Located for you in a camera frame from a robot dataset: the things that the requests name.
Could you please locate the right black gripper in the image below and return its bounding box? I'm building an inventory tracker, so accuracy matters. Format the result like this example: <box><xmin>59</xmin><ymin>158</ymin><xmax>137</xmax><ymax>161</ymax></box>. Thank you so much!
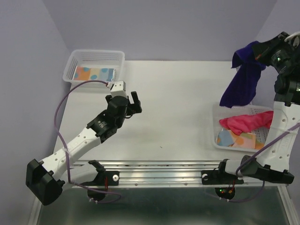
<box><xmin>251</xmin><ymin>31</ymin><xmax>299</xmax><ymax>75</ymax></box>

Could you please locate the purple towel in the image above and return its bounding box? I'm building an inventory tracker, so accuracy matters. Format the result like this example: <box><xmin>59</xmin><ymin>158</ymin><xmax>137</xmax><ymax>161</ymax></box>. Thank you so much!
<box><xmin>219</xmin><ymin>41</ymin><xmax>266</xmax><ymax>108</ymax></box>

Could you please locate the polka dot striped towel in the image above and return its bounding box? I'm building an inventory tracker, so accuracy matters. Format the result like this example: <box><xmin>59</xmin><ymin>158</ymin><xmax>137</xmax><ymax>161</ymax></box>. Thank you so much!
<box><xmin>73</xmin><ymin>67</ymin><xmax>116</xmax><ymax>82</ymax></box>

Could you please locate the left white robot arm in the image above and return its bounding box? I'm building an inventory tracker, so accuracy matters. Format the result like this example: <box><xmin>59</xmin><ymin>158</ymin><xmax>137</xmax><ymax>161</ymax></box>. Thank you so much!
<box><xmin>25</xmin><ymin>90</ymin><xmax>142</xmax><ymax>206</ymax></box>

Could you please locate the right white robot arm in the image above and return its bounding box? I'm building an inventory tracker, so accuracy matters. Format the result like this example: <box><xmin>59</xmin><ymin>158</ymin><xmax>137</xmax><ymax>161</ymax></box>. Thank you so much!
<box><xmin>216</xmin><ymin>32</ymin><xmax>300</xmax><ymax>184</ymax></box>

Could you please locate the left white plastic basket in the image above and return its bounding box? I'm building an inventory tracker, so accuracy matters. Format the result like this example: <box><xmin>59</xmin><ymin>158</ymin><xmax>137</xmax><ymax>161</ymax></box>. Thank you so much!
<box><xmin>62</xmin><ymin>49</ymin><xmax>125</xmax><ymax>86</ymax></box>

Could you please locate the white plastic basket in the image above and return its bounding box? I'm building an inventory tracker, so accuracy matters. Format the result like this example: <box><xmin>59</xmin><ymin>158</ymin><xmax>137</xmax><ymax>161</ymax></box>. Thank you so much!
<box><xmin>62</xmin><ymin>49</ymin><xmax>125</xmax><ymax>86</ymax></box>
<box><xmin>211</xmin><ymin>103</ymin><xmax>273</xmax><ymax>152</ymax></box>

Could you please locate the pink towel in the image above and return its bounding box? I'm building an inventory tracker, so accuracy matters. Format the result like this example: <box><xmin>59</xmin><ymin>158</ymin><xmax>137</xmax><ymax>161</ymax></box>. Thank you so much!
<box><xmin>219</xmin><ymin>111</ymin><xmax>274</xmax><ymax>135</ymax></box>

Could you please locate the right white plastic basket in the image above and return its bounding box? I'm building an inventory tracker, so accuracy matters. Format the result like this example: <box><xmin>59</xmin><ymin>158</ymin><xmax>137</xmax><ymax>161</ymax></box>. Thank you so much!
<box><xmin>211</xmin><ymin>103</ymin><xmax>273</xmax><ymax>152</ymax></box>

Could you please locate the orange blue patchwork towel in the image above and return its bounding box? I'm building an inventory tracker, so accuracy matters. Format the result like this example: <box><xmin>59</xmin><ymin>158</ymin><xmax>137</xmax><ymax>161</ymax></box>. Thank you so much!
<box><xmin>216</xmin><ymin>129</ymin><xmax>264</xmax><ymax>150</ymax></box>

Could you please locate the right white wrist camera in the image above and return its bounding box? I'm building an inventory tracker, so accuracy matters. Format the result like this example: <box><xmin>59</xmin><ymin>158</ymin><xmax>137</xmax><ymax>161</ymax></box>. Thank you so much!
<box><xmin>284</xmin><ymin>31</ymin><xmax>300</xmax><ymax>47</ymax></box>

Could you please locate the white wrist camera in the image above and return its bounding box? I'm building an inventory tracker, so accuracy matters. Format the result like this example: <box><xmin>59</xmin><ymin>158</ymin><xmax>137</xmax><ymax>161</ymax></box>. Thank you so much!
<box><xmin>284</xmin><ymin>31</ymin><xmax>300</xmax><ymax>47</ymax></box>
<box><xmin>110</xmin><ymin>81</ymin><xmax>127</xmax><ymax>98</ymax></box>

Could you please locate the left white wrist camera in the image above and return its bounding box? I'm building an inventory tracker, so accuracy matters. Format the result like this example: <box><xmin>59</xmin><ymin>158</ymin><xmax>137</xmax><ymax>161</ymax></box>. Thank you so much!
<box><xmin>110</xmin><ymin>81</ymin><xmax>127</xmax><ymax>98</ymax></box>

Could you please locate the aluminium rail frame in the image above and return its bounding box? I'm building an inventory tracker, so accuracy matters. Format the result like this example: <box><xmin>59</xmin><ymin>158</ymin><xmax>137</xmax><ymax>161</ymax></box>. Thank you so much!
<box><xmin>30</xmin><ymin>61</ymin><xmax>300</xmax><ymax>225</ymax></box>

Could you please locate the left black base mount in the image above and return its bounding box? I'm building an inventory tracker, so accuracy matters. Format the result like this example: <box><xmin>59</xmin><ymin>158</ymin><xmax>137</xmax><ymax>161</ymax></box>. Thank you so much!
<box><xmin>85</xmin><ymin>171</ymin><xmax>120</xmax><ymax>187</ymax></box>

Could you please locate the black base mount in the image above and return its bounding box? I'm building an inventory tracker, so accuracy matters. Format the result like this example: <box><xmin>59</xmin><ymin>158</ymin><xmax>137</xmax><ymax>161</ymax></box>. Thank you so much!
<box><xmin>85</xmin><ymin>171</ymin><xmax>120</xmax><ymax>187</ymax></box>
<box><xmin>201</xmin><ymin>170</ymin><xmax>244</xmax><ymax>185</ymax></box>

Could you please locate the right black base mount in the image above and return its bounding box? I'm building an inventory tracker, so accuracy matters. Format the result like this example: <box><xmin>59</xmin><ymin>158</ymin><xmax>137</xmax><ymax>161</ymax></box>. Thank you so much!
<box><xmin>201</xmin><ymin>170</ymin><xmax>244</xmax><ymax>185</ymax></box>

